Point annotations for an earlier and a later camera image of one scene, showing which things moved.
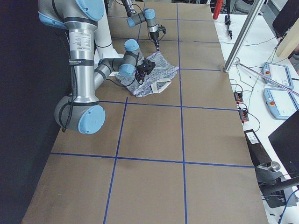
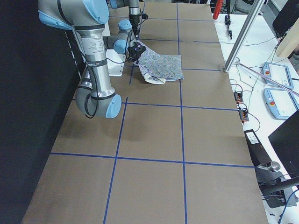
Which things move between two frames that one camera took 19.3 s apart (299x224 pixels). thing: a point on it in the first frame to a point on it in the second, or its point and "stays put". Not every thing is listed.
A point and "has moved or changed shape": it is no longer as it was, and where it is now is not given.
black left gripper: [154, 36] to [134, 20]
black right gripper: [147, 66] to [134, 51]
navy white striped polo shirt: [156, 80] has moved or changed shape
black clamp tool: [227, 19] stays put
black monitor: [285, 140] stays put
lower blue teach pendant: [281, 104] stays put
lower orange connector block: [244, 115] stays put
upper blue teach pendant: [279, 73] stays put
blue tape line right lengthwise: [128, 158] stays put
